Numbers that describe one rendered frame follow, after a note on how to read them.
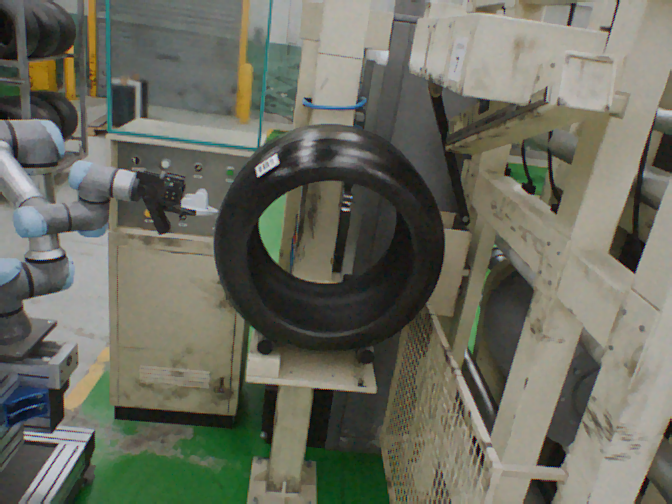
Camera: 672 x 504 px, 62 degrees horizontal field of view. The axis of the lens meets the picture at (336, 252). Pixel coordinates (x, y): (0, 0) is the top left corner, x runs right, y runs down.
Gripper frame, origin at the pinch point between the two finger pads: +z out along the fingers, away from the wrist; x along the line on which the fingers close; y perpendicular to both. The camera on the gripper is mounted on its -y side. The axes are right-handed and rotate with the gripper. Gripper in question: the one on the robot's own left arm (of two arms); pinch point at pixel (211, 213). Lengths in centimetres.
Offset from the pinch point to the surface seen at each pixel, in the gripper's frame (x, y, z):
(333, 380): -7, -38, 43
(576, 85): -43, 53, 60
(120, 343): 64, -88, -33
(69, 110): 411, -78, -191
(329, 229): 28.5, -6.4, 34.2
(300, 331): -13.0, -21.4, 29.1
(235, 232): -12.4, 1.1, 7.6
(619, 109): -34, 51, 74
